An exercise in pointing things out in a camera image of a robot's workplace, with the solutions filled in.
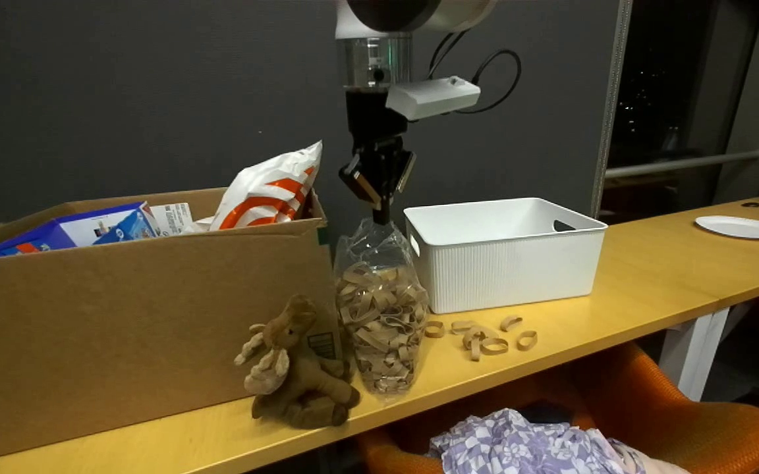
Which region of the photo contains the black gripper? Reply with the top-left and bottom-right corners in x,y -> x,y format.
338,85 -> 419,226

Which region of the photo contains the clear bag of rubber bands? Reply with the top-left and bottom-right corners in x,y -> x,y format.
331,216 -> 431,398

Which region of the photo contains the white plastic storage container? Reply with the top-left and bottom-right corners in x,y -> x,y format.
401,196 -> 612,316

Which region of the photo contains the white orange plastic bag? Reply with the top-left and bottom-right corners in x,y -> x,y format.
210,139 -> 325,236

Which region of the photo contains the small white carton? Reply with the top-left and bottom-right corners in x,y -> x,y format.
145,201 -> 198,237

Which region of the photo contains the brown plush moose toy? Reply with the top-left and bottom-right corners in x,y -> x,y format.
231,292 -> 363,433

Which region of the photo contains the purple floral cloth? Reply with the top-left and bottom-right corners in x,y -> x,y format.
426,409 -> 637,474

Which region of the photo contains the brown cardboard box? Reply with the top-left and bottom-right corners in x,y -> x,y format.
0,184 -> 339,462

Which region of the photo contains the blue printed carton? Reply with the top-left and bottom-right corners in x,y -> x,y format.
0,201 -> 161,265

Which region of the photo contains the white table leg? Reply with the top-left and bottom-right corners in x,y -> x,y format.
655,305 -> 733,404

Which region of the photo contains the white plate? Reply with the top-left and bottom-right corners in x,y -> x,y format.
692,213 -> 759,245

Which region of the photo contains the orange chair with clothes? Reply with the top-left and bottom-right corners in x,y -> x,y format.
356,341 -> 759,474

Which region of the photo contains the peach cloth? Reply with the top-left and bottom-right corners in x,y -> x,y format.
612,438 -> 691,474

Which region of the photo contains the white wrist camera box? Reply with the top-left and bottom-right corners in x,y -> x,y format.
385,74 -> 481,125

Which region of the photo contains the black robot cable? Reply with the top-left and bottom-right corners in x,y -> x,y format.
426,29 -> 525,117

